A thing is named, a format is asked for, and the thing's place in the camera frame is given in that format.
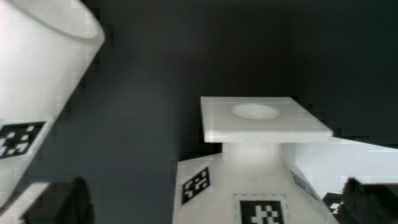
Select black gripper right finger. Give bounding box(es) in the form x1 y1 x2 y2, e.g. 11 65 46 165
340 178 398 224

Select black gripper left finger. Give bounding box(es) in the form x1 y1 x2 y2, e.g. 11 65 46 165
32 177 94 224

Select white lamp base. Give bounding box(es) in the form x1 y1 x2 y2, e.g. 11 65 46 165
172 97 338 224

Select white conical lamp shade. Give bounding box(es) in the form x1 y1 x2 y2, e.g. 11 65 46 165
0 0 105 206

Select marker sheet on table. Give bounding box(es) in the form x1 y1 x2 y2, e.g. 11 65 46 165
283 134 398 214

